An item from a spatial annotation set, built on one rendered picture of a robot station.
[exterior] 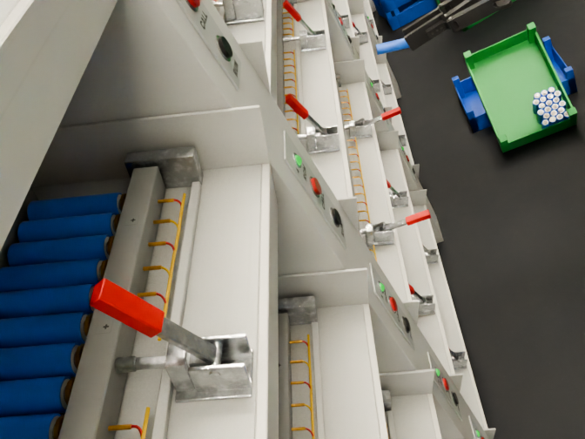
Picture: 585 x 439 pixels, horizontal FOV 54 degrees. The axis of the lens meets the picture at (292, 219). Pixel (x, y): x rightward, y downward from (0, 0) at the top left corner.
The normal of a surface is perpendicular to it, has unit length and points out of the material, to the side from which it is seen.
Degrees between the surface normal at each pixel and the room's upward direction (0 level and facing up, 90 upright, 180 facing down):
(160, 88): 90
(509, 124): 28
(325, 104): 21
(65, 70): 111
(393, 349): 90
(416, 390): 90
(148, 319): 76
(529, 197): 0
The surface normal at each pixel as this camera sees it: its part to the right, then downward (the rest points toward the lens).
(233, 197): -0.11, -0.71
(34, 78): 0.99, -0.10
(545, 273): -0.47, -0.63
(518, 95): -0.40, -0.24
